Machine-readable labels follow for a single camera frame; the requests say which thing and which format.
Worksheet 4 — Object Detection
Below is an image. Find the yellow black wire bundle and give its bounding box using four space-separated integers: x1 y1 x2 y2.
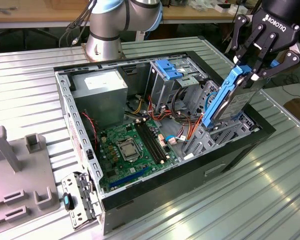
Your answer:
126 94 145 116

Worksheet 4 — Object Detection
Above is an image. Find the black open PC case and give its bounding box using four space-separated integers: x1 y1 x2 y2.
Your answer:
53 50 277 236

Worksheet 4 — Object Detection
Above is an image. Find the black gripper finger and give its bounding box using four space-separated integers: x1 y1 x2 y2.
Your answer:
250 32 300 81
231 14 266 66

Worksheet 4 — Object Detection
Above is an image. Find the red orange wire bundle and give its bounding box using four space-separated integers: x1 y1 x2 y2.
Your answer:
147 96 173 123

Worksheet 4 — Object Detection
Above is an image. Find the black office chair base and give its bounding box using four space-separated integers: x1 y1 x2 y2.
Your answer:
0 26 62 52

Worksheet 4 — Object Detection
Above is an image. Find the grey power supply unit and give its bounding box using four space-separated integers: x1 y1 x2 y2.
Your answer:
70 69 129 131

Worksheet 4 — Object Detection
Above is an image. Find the hard disk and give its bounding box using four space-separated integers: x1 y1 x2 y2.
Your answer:
201 59 281 133

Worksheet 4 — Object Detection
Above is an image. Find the orange power wire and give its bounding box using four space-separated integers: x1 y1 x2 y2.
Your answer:
186 112 206 141

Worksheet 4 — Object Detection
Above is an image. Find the blue plastic drive latch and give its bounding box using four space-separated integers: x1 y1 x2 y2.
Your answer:
154 58 185 81

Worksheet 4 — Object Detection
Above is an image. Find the white connector with blue wire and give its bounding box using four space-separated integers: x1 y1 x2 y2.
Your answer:
164 134 188 146

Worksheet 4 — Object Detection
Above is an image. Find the grey metal disk bay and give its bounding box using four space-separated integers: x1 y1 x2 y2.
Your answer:
181 119 262 161

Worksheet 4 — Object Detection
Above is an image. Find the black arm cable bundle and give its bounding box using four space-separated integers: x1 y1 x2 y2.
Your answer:
58 0 99 48

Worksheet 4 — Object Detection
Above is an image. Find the brown square base plate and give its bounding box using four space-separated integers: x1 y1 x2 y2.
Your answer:
79 42 128 64

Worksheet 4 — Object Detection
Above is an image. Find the silver hinged expansion bracket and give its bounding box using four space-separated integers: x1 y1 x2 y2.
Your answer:
61 171 103 230

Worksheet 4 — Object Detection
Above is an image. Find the grey metal drive cage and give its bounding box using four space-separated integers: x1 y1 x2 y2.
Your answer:
144 56 209 112

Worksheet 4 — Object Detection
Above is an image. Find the long wooden desk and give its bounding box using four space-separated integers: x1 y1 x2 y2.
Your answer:
0 0 263 30

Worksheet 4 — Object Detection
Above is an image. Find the blue expansion slot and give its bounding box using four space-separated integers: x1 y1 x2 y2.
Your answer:
109 166 151 190

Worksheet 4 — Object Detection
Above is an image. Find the black RAM slot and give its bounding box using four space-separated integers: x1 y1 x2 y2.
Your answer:
140 120 167 163
134 122 161 165

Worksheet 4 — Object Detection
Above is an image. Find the brown cardboard box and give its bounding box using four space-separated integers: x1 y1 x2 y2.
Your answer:
282 97 300 125

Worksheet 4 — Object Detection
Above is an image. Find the black fan with red wire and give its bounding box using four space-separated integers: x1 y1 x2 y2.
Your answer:
80 109 100 154

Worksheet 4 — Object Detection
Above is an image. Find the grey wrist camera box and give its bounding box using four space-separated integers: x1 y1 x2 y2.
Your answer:
289 41 300 61

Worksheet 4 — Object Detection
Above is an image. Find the silver CPU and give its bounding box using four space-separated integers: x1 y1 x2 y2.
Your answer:
122 144 138 158

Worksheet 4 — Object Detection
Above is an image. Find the black cable loop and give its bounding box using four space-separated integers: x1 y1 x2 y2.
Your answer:
171 86 192 123

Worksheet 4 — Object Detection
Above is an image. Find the green motherboard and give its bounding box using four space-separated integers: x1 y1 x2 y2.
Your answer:
96 116 181 194

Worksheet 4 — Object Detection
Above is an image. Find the blue data wire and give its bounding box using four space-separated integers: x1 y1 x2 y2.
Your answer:
204 91 219 118

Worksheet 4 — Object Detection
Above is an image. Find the CPU socket metal frame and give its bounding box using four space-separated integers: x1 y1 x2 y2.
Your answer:
115 138 144 164

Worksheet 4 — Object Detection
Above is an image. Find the grey parts rack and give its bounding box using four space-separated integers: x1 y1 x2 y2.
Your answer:
0 124 62 232

